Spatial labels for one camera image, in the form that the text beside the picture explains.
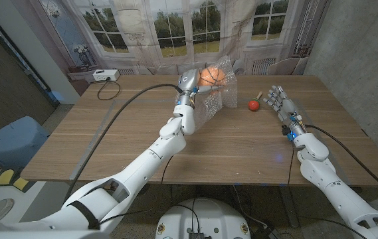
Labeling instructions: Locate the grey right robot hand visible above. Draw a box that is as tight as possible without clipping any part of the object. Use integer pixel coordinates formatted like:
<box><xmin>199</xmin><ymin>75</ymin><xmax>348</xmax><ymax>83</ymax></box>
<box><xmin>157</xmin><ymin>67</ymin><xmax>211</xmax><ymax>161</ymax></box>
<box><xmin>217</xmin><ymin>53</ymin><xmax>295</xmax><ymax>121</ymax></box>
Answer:
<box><xmin>263</xmin><ymin>84</ymin><xmax>308</xmax><ymax>141</ymax></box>

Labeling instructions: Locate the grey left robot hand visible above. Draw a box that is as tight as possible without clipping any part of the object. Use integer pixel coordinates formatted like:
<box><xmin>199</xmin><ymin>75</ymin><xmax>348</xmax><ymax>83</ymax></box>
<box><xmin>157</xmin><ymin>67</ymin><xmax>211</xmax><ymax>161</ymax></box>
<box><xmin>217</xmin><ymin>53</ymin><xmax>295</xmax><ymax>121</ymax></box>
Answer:
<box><xmin>176</xmin><ymin>68</ymin><xmax>226</xmax><ymax>108</ymax></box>

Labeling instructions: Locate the orange mini basketball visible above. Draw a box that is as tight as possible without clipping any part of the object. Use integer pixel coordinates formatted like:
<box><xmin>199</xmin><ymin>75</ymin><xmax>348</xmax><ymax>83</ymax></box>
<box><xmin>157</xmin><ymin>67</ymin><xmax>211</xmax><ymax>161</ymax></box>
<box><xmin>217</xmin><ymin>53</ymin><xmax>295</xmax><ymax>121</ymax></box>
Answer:
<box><xmin>197</xmin><ymin>66</ymin><xmax>227</xmax><ymax>88</ymax></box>

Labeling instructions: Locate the clear bubble wrap sheet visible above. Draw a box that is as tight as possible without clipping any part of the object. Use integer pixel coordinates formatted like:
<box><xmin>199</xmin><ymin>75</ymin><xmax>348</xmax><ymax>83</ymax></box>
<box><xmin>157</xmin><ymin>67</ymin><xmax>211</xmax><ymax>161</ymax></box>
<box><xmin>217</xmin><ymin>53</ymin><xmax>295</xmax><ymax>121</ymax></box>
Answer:
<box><xmin>175</xmin><ymin>55</ymin><xmax>239</xmax><ymax>133</ymax></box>

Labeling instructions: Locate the printed window backdrop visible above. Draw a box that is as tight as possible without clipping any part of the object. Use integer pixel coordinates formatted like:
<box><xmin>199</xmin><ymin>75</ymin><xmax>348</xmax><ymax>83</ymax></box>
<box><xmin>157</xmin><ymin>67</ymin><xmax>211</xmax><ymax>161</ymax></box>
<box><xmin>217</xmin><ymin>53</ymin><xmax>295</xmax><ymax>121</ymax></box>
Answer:
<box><xmin>11</xmin><ymin>0</ymin><xmax>331</xmax><ymax>96</ymax></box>

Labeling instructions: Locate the white power strip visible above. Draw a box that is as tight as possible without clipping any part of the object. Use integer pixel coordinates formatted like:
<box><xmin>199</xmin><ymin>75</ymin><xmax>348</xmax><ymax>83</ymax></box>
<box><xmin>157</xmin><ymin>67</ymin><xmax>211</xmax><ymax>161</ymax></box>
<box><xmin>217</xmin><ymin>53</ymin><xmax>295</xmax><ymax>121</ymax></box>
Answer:
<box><xmin>92</xmin><ymin>68</ymin><xmax>121</xmax><ymax>82</ymax></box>

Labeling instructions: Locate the grey metal table leg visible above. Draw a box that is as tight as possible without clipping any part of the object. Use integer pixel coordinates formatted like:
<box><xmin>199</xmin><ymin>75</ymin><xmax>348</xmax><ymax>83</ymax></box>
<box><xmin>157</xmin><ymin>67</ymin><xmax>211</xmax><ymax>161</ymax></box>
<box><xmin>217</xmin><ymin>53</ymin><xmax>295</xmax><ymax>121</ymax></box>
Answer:
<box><xmin>280</xmin><ymin>185</ymin><xmax>299</xmax><ymax>228</ymax></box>

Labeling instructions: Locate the white robot torso base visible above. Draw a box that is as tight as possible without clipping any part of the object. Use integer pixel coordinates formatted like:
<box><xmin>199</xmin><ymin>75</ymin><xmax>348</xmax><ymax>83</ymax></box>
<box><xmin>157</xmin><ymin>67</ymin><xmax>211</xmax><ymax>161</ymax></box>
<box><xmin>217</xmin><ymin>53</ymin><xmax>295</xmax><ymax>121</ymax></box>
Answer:
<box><xmin>155</xmin><ymin>198</ymin><xmax>252</xmax><ymax>239</ymax></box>

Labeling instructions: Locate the blue chair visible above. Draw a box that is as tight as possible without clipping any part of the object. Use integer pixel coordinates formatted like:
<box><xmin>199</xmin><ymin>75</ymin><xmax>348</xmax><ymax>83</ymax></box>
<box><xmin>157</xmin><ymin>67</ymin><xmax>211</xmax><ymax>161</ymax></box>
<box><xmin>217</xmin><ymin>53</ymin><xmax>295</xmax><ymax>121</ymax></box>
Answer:
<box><xmin>0</xmin><ymin>116</ymin><xmax>50</xmax><ymax>169</ymax></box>

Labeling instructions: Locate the floor mat with shoe prints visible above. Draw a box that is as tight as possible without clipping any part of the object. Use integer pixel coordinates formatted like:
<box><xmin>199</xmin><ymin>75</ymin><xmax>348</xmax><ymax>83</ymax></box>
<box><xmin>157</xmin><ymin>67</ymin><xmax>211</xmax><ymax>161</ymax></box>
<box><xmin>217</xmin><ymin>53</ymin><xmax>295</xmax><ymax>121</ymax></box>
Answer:
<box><xmin>0</xmin><ymin>167</ymin><xmax>48</xmax><ymax>230</ymax></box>

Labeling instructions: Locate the red maraca wooden handle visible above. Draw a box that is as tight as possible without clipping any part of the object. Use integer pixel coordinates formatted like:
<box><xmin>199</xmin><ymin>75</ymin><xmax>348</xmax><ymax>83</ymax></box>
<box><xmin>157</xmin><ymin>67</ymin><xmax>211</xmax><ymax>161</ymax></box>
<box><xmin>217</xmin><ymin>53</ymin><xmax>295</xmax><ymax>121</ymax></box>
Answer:
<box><xmin>248</xmin><ymin>91</ymin><xmax>264</xmax><ymax>112</ymax></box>

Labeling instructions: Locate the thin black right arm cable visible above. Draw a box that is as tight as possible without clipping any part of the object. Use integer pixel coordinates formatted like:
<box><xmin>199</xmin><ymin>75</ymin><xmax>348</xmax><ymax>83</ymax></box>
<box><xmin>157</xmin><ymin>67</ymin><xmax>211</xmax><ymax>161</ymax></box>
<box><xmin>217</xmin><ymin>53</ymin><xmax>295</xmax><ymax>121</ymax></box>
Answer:
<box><xmin>286</xmin><ymin>139</ymin><xmax>367</xmax><ymax>239</ymax></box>

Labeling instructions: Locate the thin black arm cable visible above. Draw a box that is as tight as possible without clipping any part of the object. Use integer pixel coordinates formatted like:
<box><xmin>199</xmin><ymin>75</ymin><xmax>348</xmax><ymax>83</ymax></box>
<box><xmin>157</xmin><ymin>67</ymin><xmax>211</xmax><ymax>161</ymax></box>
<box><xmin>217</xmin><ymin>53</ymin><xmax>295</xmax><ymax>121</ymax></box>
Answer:
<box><xmin>97</xmin><ymin>155</ymin><xmax>175</xmax><ymax>226</ymax></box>
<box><xmin>286</xmin><ymin>139</ymin><xmax>367</xmax><ymax>239</ymax></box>

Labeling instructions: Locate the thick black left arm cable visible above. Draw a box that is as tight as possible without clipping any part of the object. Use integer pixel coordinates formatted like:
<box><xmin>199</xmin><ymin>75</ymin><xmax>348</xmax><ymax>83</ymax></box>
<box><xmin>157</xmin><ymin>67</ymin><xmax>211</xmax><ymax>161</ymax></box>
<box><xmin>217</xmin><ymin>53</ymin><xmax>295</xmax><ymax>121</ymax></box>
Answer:
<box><xmin>62</xmin><ymin>83</ymin><xmax>185</xmax><ymax>203</ymax></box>

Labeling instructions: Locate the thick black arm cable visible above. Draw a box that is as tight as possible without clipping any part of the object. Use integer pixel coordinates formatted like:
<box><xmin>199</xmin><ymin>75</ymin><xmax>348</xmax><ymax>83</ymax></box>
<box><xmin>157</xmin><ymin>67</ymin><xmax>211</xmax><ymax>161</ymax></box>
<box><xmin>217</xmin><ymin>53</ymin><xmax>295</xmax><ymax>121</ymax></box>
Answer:
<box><xmin>62</xmin><ymin>83</ymin><xmax>185</xmax><ymax>203</ymax></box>
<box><xmin>305</xmin><ymin>123</ymin><xmax>378</xmax><ymax>202</ymax></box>

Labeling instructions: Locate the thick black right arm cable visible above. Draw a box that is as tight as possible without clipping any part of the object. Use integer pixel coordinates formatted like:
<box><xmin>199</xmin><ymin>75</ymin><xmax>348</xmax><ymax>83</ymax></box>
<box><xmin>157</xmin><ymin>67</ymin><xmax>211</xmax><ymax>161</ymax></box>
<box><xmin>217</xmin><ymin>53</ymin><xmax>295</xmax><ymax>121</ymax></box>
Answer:
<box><xmin>305</xmin><ymin>123</ymin><xmax>378</xmax><ymax>202</ymax></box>

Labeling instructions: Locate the black power strip cord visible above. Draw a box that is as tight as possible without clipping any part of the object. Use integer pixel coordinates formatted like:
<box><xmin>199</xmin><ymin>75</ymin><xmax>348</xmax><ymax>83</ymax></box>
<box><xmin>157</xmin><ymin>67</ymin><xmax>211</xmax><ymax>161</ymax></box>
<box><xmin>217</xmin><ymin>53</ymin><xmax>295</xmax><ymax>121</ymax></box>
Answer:
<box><xmin>96</xmin><ymin>78</ymin><xmax>122</xmax><ymax>102</ymax></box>

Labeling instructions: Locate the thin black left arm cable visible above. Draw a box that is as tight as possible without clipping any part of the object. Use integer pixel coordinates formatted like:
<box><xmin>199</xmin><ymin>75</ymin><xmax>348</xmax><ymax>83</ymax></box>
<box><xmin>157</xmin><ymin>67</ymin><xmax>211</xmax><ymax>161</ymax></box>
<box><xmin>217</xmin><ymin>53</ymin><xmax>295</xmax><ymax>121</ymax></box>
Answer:
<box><xmin>97</xmin><ymin>155</ymin><xmax>175</xmax><ymax>226</ymax></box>

